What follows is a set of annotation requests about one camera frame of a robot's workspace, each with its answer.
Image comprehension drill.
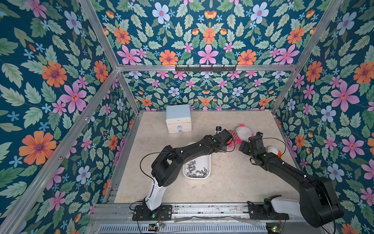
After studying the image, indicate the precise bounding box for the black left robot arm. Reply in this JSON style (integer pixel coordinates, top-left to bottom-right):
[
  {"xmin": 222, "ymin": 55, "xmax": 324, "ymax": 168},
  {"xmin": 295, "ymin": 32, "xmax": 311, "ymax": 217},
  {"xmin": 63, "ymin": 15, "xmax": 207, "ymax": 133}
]
[{"xmin": 145, "ymin": 129, "xmax": 233, "ymax": 211}]

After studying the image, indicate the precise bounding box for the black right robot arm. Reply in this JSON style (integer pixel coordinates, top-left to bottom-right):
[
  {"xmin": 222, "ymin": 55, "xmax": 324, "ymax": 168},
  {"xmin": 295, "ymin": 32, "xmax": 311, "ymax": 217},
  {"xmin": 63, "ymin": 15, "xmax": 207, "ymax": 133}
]
[{"xmin": 239, "ymin": 132, "xmax": 344, "ymax": 228}]

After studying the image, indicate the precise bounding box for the white storage tray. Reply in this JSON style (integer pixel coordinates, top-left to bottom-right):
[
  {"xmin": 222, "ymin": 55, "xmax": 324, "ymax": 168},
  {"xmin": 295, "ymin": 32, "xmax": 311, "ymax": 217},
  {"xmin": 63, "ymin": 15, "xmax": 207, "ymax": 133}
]
[{"xmin": 182, "ymin": 155, "xmax": 211, "ymax": 179}]

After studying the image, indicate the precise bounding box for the pile of wing nuts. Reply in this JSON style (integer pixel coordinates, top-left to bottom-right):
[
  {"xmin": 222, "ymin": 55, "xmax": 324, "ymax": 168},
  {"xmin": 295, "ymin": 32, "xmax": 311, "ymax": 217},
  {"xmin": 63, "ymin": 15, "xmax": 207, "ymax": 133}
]
[{"xmin": 186, "ymin": 160, "xmax": 208, "ymax": 178}]

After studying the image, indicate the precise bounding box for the pale blue drawer box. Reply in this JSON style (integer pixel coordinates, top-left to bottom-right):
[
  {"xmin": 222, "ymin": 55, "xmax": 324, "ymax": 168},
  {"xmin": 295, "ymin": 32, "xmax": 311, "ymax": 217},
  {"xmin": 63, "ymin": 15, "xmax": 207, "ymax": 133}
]
[{"xmin": 166, "ymin": 104, "xmax": 192, "ymax": 134}]

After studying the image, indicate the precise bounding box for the pink white striped plush toy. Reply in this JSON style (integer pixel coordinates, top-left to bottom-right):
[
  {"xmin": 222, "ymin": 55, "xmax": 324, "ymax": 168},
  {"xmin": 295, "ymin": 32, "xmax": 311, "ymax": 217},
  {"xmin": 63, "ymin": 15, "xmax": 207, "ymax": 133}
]
[{"xmin": 228, "ymin": 124, "xmax": 254, "ymax": 147}]

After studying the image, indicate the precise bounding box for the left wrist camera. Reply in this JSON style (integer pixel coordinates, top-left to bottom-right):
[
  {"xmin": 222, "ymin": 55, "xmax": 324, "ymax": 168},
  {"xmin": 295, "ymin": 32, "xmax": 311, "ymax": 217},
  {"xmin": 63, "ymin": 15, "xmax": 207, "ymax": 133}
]
[{"xmin": 216, "ymin": 126, "xmax": 222, "ymax": 134}]

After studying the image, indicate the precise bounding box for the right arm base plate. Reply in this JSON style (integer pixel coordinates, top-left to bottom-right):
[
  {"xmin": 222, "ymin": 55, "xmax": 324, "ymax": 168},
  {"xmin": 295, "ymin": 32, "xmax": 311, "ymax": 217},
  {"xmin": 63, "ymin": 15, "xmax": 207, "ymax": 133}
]
[{"xmin": 247, "ymin": 195, "xmax": 289, "ymax": 220}]

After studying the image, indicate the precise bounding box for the black hook rail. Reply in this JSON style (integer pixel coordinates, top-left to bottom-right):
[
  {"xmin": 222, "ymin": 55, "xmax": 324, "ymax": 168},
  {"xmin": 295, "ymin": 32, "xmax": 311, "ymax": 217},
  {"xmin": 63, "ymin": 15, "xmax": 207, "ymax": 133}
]
[{"xmin": 174, "ymin": 65, "xmax": 237, "ymax": 73}]

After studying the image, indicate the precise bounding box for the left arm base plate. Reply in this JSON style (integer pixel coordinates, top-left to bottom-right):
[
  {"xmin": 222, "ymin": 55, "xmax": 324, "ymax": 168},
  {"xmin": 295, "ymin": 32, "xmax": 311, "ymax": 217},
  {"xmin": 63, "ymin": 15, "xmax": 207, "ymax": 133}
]
[{"xmin": 132, "ymin": 204, "xmax": 173, "ymax": 221}]

